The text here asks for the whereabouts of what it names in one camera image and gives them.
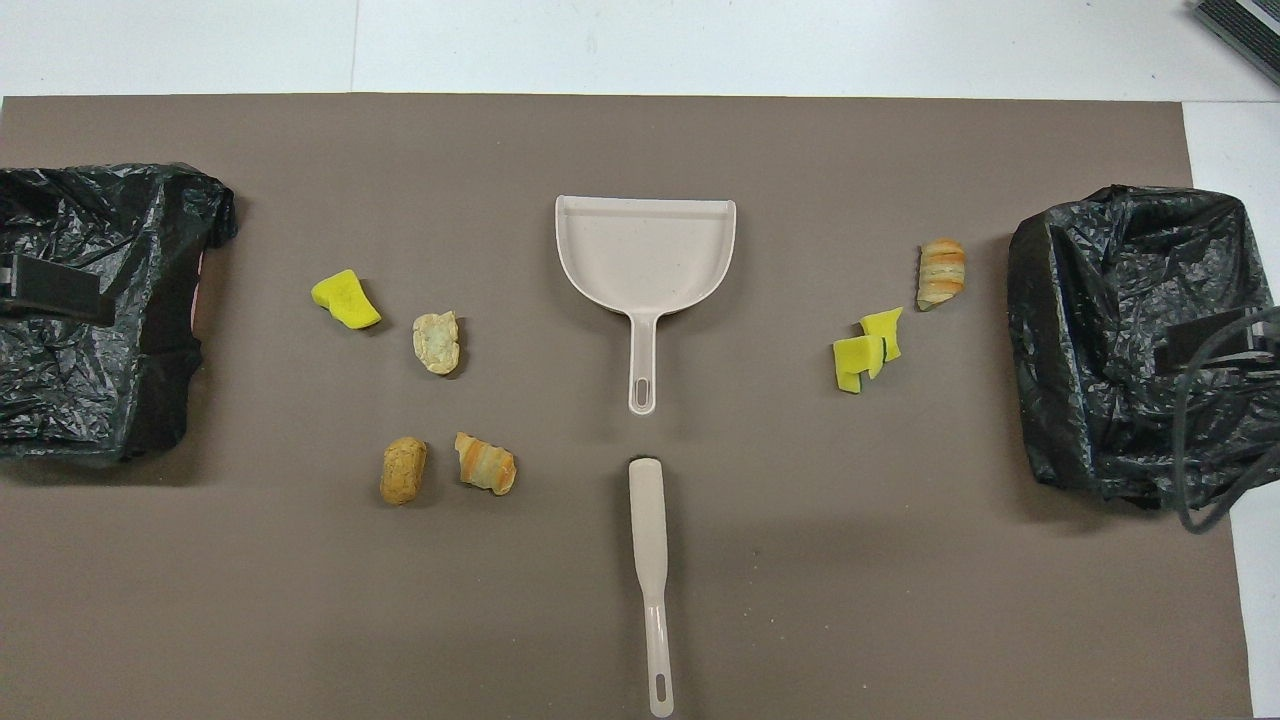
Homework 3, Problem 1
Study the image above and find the beige plastic dustpan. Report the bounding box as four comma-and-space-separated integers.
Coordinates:
554, 194, 738, 416

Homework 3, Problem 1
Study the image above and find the pale flaky pastry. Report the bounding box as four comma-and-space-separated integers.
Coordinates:
412, 310, 463, 376

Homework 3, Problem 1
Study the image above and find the yellow sponge piece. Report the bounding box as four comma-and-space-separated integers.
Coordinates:
833, 334, 886, 394
860, 307, 904, 362

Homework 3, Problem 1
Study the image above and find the yellow green scouring sponge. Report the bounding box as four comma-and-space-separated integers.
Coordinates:
311, 269, 383, 330

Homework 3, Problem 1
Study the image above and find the black plastic bag lined bin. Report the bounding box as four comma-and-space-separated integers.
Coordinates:
0, 162, 241, 469
1007, 184, 1280, 511

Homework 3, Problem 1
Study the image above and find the brown oval bread roll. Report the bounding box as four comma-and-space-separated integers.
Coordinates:
380, 436, 428, 506

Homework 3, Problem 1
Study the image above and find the grey ribbed device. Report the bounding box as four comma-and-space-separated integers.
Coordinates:
1190, 0, 1280, 86

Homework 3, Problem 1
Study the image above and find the beige hand brush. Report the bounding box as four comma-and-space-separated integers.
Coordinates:
628, 457, 675, 718

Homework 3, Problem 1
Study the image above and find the brown table mat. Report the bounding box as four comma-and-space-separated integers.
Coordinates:
0, 93, 1253, 720

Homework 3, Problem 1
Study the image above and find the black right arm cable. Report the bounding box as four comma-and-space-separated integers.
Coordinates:
1171, 305, 1280, 535

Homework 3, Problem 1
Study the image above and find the striped toy croissant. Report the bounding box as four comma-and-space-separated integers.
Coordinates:
454, 432, 518, 496
916, 238, 967, 312

